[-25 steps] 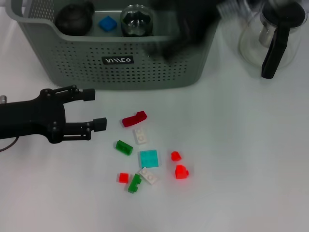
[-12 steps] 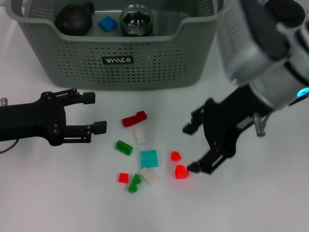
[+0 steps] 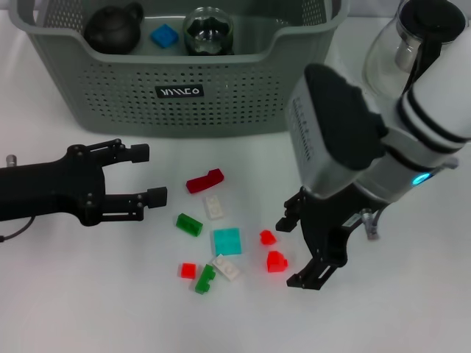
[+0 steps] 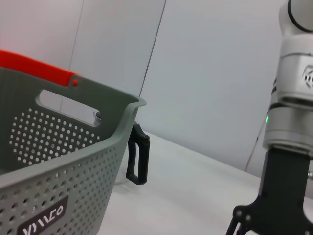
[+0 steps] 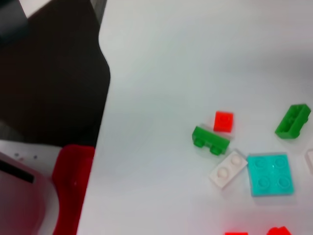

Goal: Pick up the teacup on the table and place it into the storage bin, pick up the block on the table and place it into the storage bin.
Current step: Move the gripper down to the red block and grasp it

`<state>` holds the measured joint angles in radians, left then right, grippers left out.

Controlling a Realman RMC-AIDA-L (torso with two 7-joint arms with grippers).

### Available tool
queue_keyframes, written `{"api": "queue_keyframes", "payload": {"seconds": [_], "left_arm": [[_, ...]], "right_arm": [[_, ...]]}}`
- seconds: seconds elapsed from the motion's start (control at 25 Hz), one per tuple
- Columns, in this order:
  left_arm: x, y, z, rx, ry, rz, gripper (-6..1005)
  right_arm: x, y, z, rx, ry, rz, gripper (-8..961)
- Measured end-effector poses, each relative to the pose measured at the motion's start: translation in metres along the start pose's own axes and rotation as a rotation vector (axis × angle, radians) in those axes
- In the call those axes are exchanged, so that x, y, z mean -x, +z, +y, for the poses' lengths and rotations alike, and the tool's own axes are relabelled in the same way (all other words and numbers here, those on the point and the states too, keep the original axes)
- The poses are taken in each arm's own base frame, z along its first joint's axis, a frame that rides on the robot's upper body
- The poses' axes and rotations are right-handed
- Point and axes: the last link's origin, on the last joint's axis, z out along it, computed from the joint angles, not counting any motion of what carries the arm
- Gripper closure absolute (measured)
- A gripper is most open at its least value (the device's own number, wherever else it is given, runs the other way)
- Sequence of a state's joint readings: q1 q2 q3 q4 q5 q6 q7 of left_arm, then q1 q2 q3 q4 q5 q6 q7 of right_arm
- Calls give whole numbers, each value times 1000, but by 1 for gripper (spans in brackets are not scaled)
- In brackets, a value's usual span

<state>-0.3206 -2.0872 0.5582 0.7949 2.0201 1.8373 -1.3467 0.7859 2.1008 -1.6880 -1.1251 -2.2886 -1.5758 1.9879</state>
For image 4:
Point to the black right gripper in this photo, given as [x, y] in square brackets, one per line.
[281, 195]

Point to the grey perforated storage bin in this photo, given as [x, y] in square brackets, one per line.
[115, 105]

